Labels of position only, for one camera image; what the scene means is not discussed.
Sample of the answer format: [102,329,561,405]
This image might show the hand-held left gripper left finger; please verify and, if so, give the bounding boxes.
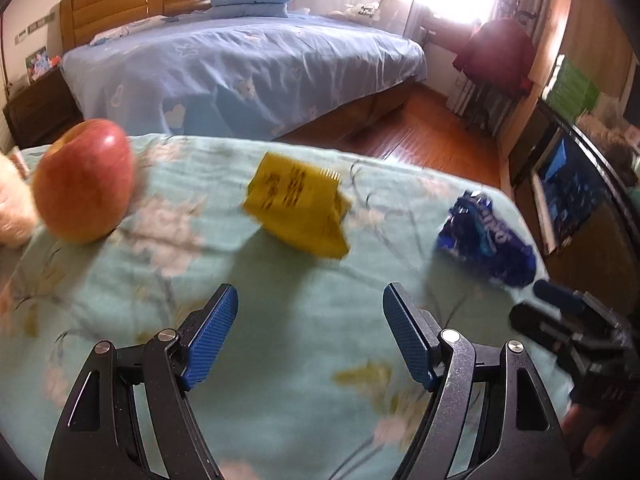
[44,284,240,480]

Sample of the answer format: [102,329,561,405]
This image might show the cream teddy bear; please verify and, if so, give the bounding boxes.
[0,152,40,248]

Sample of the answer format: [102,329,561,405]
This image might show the wooden headboard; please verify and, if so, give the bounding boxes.
[60,0,233,51]

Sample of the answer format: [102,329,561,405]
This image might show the red apple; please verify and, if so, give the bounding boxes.
[31,118,137,245]

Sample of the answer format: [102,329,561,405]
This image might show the dark wooden nightstand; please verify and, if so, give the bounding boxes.
[2,67,86,150]

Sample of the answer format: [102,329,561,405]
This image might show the blue cookie wrapper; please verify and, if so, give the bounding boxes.
[436,191,537,288]

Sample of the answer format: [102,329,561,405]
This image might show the bed with blue sheet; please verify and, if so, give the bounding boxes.
[60,10,428,141]

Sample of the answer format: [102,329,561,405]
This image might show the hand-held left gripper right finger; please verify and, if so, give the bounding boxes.
[382,282,568,480]

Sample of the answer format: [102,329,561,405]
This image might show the person's right hand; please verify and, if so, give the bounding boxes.
[562,402,608,466]

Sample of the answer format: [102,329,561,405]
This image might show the black television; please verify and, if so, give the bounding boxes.
[530,105,631,256]

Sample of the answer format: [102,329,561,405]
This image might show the photo frame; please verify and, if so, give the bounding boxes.
[26,46,51,83]

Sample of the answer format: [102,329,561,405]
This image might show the red jacket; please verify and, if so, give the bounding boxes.
[452,17,536,96]

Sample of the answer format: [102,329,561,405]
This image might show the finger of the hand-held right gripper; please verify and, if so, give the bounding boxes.
[533,280,608,323]
[508,302,586,361]

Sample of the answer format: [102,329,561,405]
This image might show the metal clothes rack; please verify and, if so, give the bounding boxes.
[452,77,516,136]

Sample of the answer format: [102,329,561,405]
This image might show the brown plush toy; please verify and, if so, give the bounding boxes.
[575,112,640,186]

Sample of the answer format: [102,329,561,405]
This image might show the teal floral blanket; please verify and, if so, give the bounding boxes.
[0,132,576,480]

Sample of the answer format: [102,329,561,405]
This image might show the white wall switch panel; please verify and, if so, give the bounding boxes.
[14,15,56,46]

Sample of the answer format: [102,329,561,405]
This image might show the green boxes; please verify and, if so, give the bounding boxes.
[547,57,601,118]

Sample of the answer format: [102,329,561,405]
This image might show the yellow snack wrapper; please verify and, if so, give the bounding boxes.
[242,151,353,260]

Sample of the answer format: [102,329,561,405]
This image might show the white printed cushion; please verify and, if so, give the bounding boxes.
[342,2,386,23]

